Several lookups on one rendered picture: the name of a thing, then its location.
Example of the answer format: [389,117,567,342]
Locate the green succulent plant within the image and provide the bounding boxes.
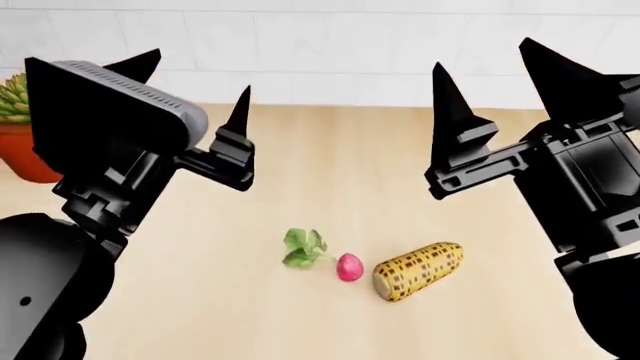
[0,71,33,126]

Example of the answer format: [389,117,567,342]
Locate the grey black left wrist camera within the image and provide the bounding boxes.
[24,57,209,162]

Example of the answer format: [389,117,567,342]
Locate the orange terracotta plant pot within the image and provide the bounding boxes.
[0,122,64,185]

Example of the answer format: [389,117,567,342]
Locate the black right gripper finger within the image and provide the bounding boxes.
[430,61,500,172]
[518,36,632,122]

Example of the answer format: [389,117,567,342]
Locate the pink beet with green leaves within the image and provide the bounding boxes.
[282,227,365,283]

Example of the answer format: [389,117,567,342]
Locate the yellow corn cob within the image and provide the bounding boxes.
[372,241,465,303]

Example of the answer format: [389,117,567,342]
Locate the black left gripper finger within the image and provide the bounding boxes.
[103,48,162,85]
[208,84,255,167]

